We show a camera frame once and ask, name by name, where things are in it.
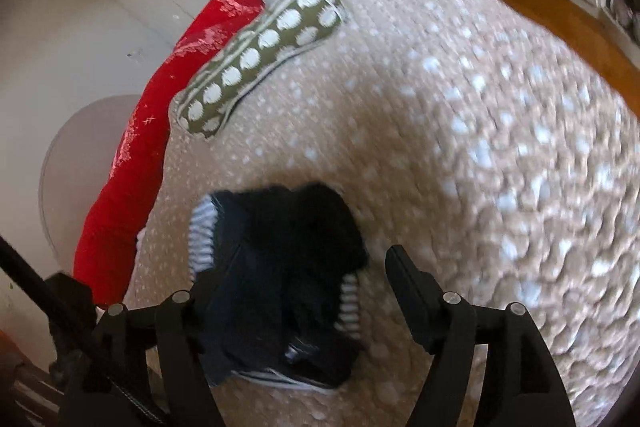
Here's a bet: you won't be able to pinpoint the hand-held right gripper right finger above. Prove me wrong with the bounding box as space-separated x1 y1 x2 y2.
385 244 576 427

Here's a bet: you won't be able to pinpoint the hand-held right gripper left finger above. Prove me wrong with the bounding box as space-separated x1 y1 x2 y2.
65 247 246 427

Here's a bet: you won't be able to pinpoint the striped pants with dark patch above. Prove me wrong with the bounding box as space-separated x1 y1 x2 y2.
187 183 371 393

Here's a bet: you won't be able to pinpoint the beige quilted bed blanket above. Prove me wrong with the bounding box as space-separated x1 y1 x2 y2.
122 0 640 427

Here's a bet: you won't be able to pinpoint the beige round headboard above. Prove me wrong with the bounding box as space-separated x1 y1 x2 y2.
39 94 146 278

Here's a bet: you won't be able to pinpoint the olive pillow with white print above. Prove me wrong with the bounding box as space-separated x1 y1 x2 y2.
172 0 348 140

